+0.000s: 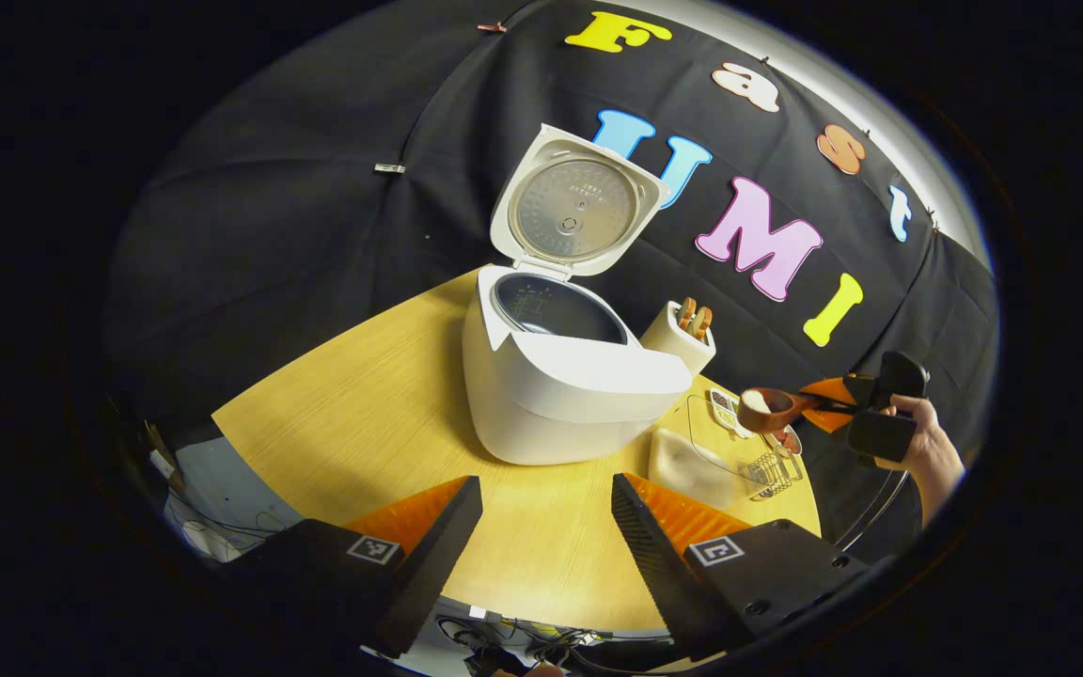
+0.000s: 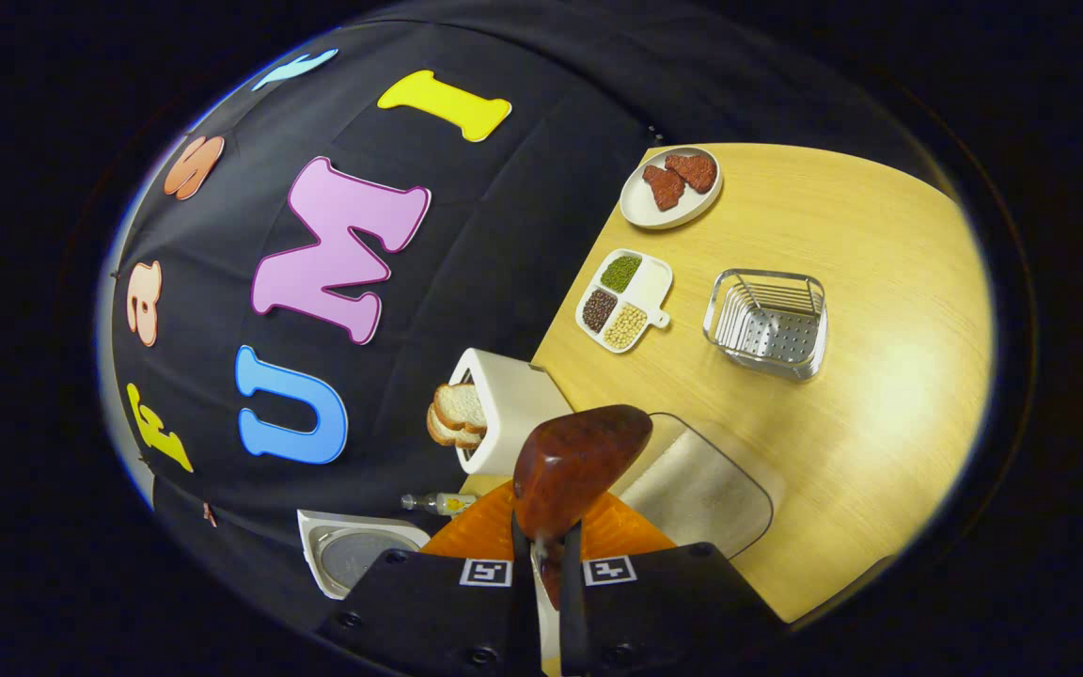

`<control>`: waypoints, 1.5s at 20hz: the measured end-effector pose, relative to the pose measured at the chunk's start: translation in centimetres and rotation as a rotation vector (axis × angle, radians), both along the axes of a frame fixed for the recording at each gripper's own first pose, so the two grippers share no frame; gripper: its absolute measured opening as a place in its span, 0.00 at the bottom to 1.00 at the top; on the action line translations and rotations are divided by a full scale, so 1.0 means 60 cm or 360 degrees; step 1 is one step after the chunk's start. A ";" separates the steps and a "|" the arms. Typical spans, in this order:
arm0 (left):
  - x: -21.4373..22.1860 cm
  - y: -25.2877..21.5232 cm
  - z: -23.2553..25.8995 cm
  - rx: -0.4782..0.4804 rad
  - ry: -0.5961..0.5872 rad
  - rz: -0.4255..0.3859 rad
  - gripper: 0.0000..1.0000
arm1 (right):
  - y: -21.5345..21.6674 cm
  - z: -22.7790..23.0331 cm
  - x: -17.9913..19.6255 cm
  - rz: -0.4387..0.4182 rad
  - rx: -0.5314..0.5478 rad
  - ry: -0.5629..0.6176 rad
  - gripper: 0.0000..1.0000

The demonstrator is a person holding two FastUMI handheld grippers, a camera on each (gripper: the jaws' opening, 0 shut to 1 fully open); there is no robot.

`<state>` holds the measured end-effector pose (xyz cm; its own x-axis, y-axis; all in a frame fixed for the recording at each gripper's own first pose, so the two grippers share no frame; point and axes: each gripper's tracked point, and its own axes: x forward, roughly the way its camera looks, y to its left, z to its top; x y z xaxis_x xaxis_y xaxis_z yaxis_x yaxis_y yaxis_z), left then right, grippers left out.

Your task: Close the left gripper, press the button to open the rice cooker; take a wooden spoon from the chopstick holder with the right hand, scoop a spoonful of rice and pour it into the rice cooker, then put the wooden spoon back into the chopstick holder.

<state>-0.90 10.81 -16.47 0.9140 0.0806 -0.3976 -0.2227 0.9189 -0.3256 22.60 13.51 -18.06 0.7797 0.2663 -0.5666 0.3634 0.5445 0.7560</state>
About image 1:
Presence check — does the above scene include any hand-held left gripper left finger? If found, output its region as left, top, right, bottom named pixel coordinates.
left=222, top=476, right=484, bottom=659

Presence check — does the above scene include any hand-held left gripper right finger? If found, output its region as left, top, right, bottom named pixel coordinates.
left=611, top=473, right=871, bottom=662

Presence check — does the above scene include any brown wooden spoon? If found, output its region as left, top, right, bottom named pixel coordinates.
left=737, top=386, right=857, bottom=434

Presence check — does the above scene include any clear chopstick holder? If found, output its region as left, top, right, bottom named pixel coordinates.
left=748, top=451, right=806, bottom=501

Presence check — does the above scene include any clear box of rice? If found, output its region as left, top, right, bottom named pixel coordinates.
left=647, top=395, right=773, bottom=512

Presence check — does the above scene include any white rice cooker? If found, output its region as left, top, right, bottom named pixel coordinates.
left=463, top=123, right=695, bottom=466

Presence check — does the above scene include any white divided bean dish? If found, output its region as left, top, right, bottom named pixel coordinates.
left=708, top=387, right=754, bottom=440

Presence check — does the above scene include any white toaster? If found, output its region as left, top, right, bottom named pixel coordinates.
left=640, top=298, right=717, bottom=375

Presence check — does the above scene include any black backdrop cloth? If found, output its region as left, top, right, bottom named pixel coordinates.
left=104, top=0, right=998, bottom=546

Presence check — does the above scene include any curved metal rail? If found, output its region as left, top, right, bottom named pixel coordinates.
left=833, top=465, right=911, bottom=552

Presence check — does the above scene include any black cable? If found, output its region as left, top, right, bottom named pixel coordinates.
left=438, top=616, right=674, bottom=672

